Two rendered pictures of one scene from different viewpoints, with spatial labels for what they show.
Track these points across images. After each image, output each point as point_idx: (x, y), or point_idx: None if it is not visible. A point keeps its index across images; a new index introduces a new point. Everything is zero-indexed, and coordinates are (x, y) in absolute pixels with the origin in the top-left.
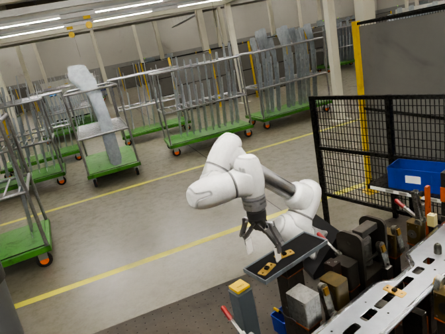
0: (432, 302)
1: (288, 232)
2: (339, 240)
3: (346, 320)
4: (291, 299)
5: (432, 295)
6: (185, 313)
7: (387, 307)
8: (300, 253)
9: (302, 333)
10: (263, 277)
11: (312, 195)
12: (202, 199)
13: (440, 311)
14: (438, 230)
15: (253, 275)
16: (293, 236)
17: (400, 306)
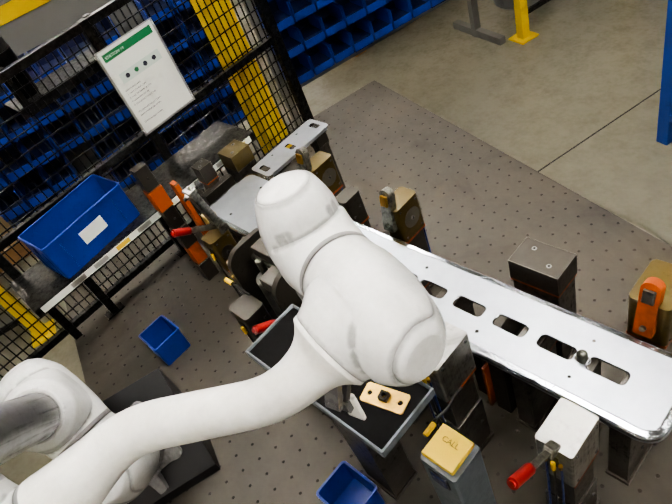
0: (396, 229)
1: (138, 461)
2: (284, 297)
3: (448, 314)
4: (448, 364)
5: (393, 220)
6: None
7: (413, 269)
8: None
9: (465, 393)
10: (415, 397)
11: (67, 375)
12: (438, 308)
13: (408, 227)
14: (233, 222)
15: (409, 420)
16: (145, 457)
17: (411, 255)
